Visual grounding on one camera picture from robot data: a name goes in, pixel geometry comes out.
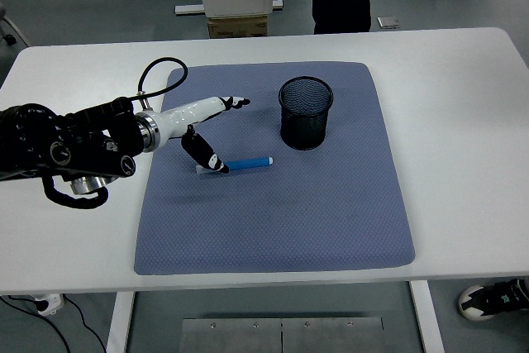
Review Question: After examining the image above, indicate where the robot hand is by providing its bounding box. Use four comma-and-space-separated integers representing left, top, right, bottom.
153, 95, 252, 175

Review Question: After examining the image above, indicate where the blue marker with clear cap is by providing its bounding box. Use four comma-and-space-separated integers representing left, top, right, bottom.
195, 155, 275, 176

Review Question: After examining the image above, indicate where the black mesh pen holder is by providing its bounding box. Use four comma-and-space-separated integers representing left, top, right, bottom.
278, 76, 334, 151

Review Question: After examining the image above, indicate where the brown cardboard box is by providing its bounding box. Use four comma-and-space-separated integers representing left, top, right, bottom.
207, 15, 269, 39

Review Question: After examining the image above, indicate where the white stand base bar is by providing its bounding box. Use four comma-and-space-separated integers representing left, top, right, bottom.
174, 0, 284, 15

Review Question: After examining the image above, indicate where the blue-grey quilted mat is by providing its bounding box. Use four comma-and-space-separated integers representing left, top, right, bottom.
134, 61, 417, 275

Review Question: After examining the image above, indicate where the white chair base with caster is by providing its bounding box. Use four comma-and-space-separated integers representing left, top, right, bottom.
0, 1, 32, 48

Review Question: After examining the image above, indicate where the white table leg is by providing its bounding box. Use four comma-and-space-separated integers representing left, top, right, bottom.
408, 280, 446, 353
106, 290, 136, 353

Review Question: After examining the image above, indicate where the white power strip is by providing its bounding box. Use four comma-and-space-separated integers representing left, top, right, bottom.
31, 293, 65, 316

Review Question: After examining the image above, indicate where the black and white sneaker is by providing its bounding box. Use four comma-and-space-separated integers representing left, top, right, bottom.
457, 277, 529, 322

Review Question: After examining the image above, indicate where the black floor cable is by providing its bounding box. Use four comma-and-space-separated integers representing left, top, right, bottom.
0, 294, 70, 353
64, 294, 107, 353

